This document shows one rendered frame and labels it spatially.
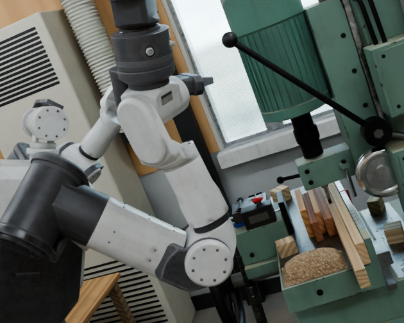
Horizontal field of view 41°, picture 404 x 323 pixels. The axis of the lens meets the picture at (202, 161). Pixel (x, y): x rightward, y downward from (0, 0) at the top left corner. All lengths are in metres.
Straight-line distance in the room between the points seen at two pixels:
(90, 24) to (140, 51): 1.89
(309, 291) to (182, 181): 0.46
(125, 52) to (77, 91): 1.86
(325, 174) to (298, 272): 0.29
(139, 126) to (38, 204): 0.19
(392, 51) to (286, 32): 0.24
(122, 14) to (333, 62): 0.63
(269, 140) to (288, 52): 1.45
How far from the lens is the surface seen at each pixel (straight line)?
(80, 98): 2.67
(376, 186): 1.30
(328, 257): 1.20
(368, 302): 1.32
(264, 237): 1.39
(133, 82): 0.82
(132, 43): 0.80
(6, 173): 1.01
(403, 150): 1.22
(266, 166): 2.80
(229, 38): 1.19
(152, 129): 0.81
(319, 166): 1.37
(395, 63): 1.19
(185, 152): 0.85
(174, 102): 0.86
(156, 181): 2.95
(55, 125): 1.08
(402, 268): 1.35
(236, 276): 1.50
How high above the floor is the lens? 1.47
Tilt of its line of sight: 13 degrees down
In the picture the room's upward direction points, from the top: 22 degrees counter-clockwise
